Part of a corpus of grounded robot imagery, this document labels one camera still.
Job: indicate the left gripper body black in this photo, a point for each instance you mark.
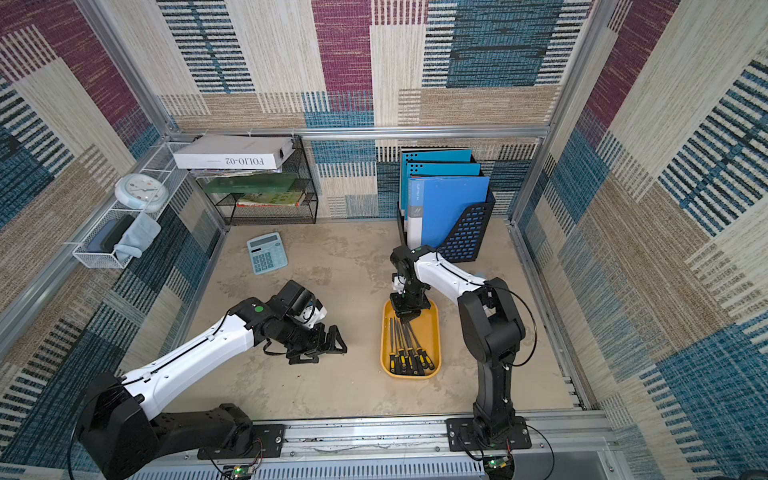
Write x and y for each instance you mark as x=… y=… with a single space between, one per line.
x=307 y=340

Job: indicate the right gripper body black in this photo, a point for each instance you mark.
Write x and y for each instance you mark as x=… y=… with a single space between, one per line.
x=409 y=303

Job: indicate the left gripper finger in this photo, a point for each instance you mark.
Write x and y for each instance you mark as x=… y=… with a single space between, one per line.
x=334 y=343
x=302 y=359

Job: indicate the yellow plastic storage tray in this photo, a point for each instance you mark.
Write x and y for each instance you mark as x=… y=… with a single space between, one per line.
x=426 y=329

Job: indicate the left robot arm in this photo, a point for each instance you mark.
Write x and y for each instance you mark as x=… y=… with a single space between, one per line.
x=125 y=425

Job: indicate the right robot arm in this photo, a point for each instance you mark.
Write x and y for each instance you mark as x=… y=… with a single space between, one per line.
x=492 y=331

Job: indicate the black mesh file holder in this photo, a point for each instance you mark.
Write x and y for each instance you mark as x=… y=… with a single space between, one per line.
x=465 y=239

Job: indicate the white folio box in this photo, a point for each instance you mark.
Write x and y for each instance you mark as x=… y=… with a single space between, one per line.
x=227 y=152

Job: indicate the front blue folder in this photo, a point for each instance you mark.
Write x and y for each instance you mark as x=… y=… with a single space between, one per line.
x=435 y=204

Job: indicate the light blue calculator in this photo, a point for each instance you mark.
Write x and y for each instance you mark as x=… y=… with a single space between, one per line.
x=267 y=253

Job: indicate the middle teal folder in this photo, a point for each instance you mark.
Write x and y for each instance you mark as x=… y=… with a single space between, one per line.
x=421 y=169

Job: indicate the teal folder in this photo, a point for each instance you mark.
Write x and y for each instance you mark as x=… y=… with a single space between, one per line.
x=421 y=169
x=448 y=155

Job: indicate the rear teal folder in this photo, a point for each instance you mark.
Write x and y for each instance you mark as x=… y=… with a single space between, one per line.
x=448 y=155

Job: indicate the green book on shelf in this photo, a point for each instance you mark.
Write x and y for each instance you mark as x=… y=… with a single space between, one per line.
x=254 y=184

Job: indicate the light blue cloth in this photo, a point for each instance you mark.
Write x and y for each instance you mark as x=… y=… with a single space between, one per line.
x=137 y=238

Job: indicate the white round clock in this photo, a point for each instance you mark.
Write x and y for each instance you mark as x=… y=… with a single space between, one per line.
x=141 y=192

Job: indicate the dark blue case in basket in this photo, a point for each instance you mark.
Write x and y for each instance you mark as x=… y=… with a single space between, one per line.
x=109 y=235

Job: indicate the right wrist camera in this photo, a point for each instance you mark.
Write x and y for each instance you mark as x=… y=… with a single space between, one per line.
x=398 y=283

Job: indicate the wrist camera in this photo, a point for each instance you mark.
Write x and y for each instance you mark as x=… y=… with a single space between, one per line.
x=398 y=283
x=313 y=313

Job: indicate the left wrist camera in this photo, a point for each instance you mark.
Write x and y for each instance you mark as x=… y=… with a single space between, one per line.
x=313 y=313

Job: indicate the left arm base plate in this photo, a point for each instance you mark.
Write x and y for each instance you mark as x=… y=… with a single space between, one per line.
x=260 y=441

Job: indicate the aluminium front rail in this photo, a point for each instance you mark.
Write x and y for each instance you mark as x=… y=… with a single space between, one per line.
x=565 y=445

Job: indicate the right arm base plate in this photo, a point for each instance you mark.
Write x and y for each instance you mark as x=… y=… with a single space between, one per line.
x=470 y=434

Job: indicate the black wire desk shelf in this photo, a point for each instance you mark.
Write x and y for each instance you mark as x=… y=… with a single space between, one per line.
x=286 y=195

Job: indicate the white wire wall basket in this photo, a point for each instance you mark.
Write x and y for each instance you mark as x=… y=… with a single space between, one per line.
x=160 y=165

